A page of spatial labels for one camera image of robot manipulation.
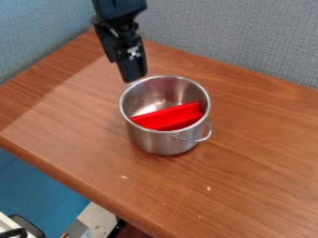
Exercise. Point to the white table leg frame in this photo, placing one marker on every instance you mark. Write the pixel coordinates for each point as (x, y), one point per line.
(94, 223)

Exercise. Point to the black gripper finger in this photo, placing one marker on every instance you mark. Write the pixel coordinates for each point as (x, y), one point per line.
(130, 53)
(107, 37)

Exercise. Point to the red rectangular block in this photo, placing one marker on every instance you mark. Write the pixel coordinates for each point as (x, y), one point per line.
(171, 118)

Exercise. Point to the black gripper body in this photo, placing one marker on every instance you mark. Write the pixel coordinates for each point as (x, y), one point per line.
(118, 12)

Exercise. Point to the stainless steel pot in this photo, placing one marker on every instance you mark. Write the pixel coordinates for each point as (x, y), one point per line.
(156, 93)

